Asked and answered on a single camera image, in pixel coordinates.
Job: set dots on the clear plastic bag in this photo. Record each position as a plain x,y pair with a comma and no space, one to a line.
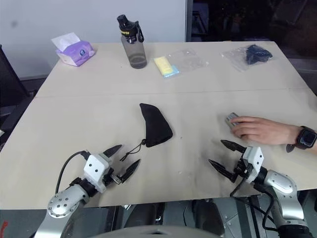
188,60
235,58

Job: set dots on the black smartwatch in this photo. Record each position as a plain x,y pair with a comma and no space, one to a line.
307,137

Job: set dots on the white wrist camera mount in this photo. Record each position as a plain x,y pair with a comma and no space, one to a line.
95,166
253,156

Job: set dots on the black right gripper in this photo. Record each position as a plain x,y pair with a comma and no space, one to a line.
242,171

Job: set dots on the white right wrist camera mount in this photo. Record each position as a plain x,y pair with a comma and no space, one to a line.
253,156

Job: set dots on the small grey object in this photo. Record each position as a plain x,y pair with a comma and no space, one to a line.
230,118

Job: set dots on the purple tissue pack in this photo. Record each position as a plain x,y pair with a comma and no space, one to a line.
76,53

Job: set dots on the black crumpled cloth item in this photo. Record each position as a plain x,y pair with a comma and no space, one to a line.
257,54

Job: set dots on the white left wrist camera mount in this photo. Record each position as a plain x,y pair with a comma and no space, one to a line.
95,166

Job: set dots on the dark rounded shape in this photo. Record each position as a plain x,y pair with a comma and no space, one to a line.
173,215

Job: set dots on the person's bare hand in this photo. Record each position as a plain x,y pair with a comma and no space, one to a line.
262,130

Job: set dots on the grey sports water bottle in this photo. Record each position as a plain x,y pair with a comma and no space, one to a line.
133,47

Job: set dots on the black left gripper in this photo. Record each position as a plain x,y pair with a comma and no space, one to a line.
110,177

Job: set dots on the grey robot torso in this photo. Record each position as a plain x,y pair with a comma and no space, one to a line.
153,231

